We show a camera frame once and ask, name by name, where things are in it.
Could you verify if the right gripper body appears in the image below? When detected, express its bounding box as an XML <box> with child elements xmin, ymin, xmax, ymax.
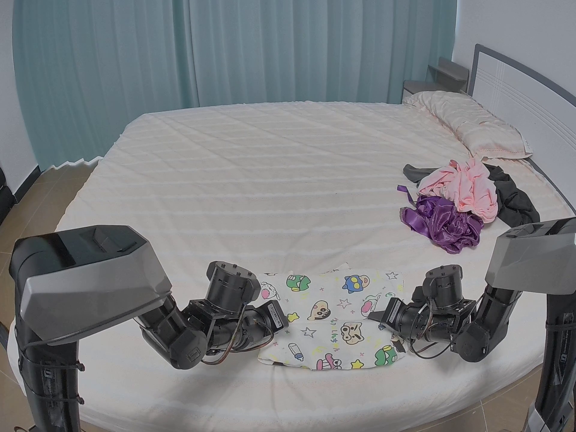
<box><xmin>367</xmin><ymin>305</ymin><xmax>435</xmax><ymax>355</ymax></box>

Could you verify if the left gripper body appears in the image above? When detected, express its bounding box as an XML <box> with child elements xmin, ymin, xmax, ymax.
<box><xmin>224</xmin><ymin>305</ymin><xmax>290</xmax><ymax>351</ymax></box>

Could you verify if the white printed garment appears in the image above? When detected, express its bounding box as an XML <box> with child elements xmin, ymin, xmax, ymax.
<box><xmin>257</xmin><ymin>263</ymin><xmax>408</xmax><ymax>372</ymax></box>

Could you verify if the bed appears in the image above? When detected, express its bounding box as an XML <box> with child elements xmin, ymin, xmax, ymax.
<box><xmin>7</xmin><ymin>43</ymin><xmax>576</xmax><ymax>426</ymax></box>

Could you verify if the purple satin garment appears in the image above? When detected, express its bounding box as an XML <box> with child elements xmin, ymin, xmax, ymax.
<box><xmin>397</xmin><ymin>184</ymin><xmax>484</xmax><ymax>255</ymax></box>

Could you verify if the pink garment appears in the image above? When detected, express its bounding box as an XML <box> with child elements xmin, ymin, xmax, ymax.
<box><xmin>418</xmin><ymin>158</ymin><xmax>500</xmax><ymax>224</ymax></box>

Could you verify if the black garment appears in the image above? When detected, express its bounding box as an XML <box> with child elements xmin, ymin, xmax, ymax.
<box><xmin>403</xmin><ymin>162</ymin><xmax>541</xmax><ymax>228</ymax></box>

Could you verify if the cream pillow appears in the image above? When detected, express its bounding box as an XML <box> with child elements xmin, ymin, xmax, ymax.
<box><xmin>402</xmin><ymin>90</ymin><xmax>534</xmax><ymax>160</ymax></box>

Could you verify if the grey bedside table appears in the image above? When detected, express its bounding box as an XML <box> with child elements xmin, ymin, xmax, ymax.
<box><xmin>403</xmin><ymin>57</ymin><xmax>470</xmax><ymax>104</ymax></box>

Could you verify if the black drawer chest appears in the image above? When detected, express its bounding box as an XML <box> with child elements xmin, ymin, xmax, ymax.
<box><xmin>0</xmin><ymin>167</ymin><xmax>19</xmax><ymax>224</ymax></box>

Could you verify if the blue-green curtain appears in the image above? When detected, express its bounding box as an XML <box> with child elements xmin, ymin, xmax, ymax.
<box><xmin>13</xmin><ymin>0</ymin><xmax>201</xmax><ymax>172</ymax></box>
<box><xmin>187</xmin><ymin>0</ymin><xmax>461</xmax><ymax>108</ymax></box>

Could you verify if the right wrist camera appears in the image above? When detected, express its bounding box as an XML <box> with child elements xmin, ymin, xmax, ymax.
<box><xmin>382</xmin><ymin>297</ymin><xmax>408</xmax><ymax>332</ymax></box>

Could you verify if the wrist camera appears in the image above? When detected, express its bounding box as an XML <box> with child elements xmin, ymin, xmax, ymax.
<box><xmin>382</xmin><ymin>297</ymin><xmax>408</xmax><ymax>332</ymax></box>
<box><xmin>263</xmin><ymin>301</ymin><xmax>290</xmax><ymax>333</ymax></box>

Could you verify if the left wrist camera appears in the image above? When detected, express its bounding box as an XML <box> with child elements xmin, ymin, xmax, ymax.
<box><xmin>263</xmin><ymin>301</ymin><xmax>290</xmax><ymax>333</ymax></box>

